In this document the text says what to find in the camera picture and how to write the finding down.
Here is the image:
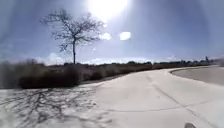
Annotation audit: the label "tall bare branchy tree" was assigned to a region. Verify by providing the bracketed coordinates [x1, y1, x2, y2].
[39, 9, 106, 66]

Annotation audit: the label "grey road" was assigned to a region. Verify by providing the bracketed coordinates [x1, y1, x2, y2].
[170, 65, 224, 87]

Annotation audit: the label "dry brown bushes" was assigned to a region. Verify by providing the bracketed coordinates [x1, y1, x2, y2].
[0, 58, 221, 90]

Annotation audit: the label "pale concrete pavement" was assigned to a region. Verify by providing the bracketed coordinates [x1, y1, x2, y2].
[0, 65, 224, 128]

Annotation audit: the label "robot's own part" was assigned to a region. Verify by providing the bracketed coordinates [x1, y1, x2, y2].
[184, 122, 197, 128]

